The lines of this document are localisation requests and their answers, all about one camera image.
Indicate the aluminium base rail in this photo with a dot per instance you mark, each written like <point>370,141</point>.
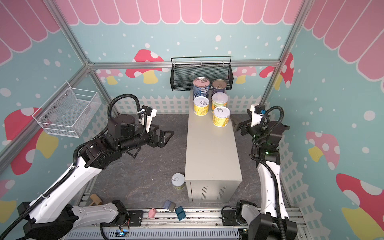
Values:
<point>199,224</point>

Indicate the pink toy block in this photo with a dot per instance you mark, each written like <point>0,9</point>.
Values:
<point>152,213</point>

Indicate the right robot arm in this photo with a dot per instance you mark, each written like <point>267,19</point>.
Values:
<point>270,221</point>

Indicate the grey metal cabinet counter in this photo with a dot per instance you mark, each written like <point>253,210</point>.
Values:
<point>212,172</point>

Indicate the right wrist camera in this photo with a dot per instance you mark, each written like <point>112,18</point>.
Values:
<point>257,114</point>

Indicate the grey purple toy block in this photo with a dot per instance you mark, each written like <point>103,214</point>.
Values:
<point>169,205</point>

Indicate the blue can pink lid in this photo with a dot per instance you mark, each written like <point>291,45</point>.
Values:
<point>201,86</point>

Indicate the wooden mallet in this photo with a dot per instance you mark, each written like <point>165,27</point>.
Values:
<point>95,200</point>

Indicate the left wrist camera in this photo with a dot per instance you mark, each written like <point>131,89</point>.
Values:
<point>146,115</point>

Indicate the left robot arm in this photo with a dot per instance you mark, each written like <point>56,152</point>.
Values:
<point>51,216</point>

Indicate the yellow can white lid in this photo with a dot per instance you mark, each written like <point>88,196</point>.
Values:
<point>219,100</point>
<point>178,181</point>
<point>201,105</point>
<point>221,116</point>

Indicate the black wire mesh basket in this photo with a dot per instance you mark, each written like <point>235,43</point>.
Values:
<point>186,69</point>

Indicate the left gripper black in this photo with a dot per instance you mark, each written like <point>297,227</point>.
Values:
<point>160,143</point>

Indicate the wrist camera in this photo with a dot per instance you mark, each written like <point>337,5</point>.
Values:
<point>146,115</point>
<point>257,114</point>

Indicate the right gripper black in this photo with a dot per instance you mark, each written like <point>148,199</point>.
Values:
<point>245,128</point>

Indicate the dark blue tall can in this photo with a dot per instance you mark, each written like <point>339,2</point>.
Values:
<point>218,86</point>

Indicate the white wire mesh basket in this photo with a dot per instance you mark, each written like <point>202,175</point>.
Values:
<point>68,111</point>

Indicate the teal toy block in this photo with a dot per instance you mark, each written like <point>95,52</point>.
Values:
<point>181,215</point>

